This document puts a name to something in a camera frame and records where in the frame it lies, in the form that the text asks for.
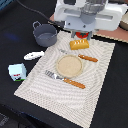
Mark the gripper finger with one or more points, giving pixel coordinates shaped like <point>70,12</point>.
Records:
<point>72,34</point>
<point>90,35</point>

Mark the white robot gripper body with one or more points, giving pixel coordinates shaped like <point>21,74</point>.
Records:
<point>88,16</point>

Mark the red toy tomato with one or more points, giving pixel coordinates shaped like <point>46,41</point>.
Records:
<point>81,35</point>

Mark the grey toy pot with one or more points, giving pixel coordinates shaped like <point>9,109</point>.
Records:
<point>45,34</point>

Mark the toy bread loaf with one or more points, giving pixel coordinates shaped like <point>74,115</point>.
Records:
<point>79,44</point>

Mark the pink toy stove top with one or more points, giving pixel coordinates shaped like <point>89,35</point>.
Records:
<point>110,35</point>

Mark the round wooden plate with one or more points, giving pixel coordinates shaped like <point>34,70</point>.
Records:
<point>69,66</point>

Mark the cream bowl on stove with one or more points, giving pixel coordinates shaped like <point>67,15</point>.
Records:
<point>124,21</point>

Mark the beige woven placemat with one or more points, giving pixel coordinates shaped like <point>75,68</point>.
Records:
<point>70,102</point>

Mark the light blue milk carton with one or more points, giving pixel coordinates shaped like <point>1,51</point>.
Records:
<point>17,72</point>

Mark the wooden handled toy knife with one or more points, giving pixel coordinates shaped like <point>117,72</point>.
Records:
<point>80,56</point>

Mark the wooden handled toy fork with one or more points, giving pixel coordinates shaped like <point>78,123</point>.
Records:
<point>55,76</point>

